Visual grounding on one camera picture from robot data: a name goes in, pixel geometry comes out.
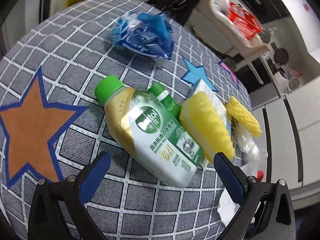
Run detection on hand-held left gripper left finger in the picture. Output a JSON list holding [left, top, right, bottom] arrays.
[[27, 151, 111, 240]]

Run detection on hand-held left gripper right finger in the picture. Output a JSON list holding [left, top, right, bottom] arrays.
[[214, 152, 295, 240]]

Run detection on white tissue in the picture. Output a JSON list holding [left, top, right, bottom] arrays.
[[217, 191, 242, 228]]

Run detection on clear plastic bag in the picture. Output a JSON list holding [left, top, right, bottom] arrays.
[[231, 124, 269, 171]]

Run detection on yellow sponge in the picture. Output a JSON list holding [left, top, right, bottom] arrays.
[[180, 91, 236, 159]]

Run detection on yellow foam fruit net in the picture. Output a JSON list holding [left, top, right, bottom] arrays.
[[226, 95, 262, 139]]

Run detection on green cap detergent bottle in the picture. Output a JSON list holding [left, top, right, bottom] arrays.
[[94, 76, 204, 188]]

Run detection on small green bottle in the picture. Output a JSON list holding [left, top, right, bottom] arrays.
[[146, 82, 181, 118]]

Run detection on blue plastic bag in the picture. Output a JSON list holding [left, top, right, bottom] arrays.
[[111, 12, 175, 59]]

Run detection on white refrigerator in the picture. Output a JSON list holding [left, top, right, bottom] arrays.
[[251, 87, 320, 204]]

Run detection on grey checkered star tablecloth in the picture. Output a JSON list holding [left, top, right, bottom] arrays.
[[0, 0, 253, 240]]

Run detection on white rice cooker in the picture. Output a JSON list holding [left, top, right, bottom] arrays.
[[272, 71, 292, 93]]

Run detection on cream plastic cart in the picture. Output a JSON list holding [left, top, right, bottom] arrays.
[[192, 0, 271, 84]]

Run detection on red plastic basket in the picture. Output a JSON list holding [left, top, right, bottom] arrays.
[[229, 2, 263, 40]]

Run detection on white plastic bag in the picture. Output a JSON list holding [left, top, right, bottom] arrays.
[[212, 0, 235, 23]]

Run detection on white upper cabinets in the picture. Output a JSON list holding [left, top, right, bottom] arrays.
[[265, 0, 320, 64]]

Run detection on black hanging bag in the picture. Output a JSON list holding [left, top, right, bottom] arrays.
[[145, 0, 210, 27]]

